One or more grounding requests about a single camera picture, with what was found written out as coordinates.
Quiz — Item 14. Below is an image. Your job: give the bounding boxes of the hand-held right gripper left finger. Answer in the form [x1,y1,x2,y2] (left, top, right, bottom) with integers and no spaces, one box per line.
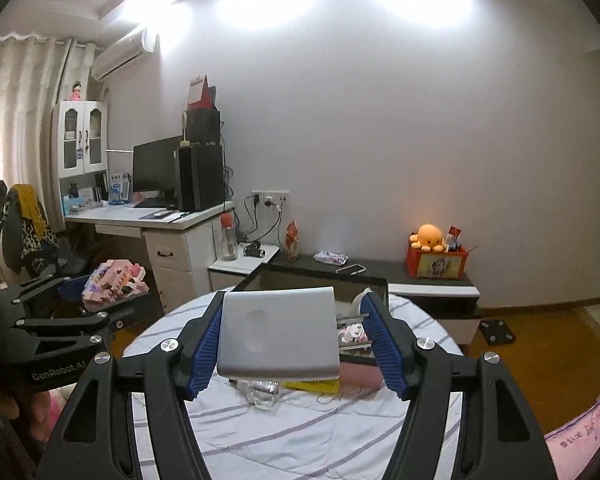
[35,290,226,480]

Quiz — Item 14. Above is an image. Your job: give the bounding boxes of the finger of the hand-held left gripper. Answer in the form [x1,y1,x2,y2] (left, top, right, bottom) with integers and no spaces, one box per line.
[10,272,93,306]
[12,292,161,356]

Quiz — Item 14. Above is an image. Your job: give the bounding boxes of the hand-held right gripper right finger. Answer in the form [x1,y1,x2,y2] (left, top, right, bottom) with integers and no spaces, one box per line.
[360,290,553,480]

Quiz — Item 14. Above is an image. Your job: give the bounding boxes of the pink building block toy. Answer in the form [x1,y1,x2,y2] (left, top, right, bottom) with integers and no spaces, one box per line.
[82,259,148,306]

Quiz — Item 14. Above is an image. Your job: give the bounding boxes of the silver grey power bank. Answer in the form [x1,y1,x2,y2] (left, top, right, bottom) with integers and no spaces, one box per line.
[216,286,342,382]

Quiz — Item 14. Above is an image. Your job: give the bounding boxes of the black office chair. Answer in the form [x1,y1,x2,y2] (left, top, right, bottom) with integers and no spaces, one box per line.
[0,184,98,301]

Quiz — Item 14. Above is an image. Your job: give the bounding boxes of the pink flat case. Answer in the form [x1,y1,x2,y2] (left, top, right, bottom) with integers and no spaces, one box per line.
[340,360,386,392]

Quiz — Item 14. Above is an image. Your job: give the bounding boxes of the pink patterned small toy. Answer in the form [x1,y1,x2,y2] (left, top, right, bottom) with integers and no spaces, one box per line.
[337,322,376,351]

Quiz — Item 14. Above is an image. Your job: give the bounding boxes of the clear glass bottle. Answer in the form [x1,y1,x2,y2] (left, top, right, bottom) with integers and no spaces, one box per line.
[236,379,283,408]

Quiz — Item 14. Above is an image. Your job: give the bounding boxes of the white desk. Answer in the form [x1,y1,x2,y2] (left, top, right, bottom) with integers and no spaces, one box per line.
[65,200,235,311]

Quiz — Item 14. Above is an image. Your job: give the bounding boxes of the low cabinet with dark top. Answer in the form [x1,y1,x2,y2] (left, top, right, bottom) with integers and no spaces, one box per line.
[267,254,481,346]

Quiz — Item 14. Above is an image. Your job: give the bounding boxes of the yellow flat box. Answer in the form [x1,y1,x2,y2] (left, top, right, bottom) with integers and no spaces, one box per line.
[282,379,341,395]

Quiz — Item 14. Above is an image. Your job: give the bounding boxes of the white nightstand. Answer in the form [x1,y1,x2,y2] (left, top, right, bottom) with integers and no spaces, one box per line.
[208,244,281,293]

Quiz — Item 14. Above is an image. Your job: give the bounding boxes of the red storage box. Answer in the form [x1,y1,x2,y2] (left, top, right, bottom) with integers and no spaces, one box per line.
[406,245,468,279]

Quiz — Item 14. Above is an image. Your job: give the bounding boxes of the yellow cloth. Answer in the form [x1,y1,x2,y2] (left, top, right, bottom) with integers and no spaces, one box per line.
[11,184,48,221]

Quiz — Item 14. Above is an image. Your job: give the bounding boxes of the blue box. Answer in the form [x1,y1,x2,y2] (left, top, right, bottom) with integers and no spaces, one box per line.
[107,172,131,206]

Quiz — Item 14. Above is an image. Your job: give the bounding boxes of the black bathroom scale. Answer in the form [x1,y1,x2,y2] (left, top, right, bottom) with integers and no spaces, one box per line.
[478,317,516,346]

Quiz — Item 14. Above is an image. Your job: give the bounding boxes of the water bottle with orange cap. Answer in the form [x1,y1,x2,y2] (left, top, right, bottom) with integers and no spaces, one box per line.
[221,212,239,261]

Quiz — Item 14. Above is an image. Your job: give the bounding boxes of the white striped cloth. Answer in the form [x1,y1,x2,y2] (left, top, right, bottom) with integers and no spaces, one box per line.
[121,287,473,480]

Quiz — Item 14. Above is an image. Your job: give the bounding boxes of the orange octopus plush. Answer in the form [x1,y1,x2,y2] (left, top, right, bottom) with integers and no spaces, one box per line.
[411,224,448,252]

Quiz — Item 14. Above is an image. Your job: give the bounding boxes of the red snack bag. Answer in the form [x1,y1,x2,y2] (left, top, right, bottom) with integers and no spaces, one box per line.
[285,220,302,262]

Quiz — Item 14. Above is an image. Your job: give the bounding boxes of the black computer monitor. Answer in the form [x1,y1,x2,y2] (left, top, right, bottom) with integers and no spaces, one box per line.
[131,135,183,209]

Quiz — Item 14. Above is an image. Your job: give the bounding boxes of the black computer tower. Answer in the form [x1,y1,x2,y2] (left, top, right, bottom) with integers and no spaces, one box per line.
[177,144,227,212]

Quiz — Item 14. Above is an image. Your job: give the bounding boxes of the white hutch cabinet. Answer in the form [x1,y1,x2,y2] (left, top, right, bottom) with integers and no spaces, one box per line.
[52,100,110,206]

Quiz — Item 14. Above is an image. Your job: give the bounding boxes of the beige curtain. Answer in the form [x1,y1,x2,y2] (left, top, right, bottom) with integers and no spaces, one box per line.
[0,34,101,286]

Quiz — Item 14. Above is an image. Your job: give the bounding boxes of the black speaker box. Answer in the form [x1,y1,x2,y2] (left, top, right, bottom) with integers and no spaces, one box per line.
[185,109,222,145]

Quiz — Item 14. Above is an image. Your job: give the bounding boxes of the red desk calendar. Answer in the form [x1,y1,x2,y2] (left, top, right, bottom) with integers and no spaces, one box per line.
[187,75,217,111]

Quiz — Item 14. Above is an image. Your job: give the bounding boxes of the white air conditioner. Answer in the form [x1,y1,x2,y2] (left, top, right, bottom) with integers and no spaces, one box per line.
[91,27,157,81]

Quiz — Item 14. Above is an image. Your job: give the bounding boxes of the white wall power outlet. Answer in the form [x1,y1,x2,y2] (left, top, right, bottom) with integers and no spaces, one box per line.
[251,190,291,207]

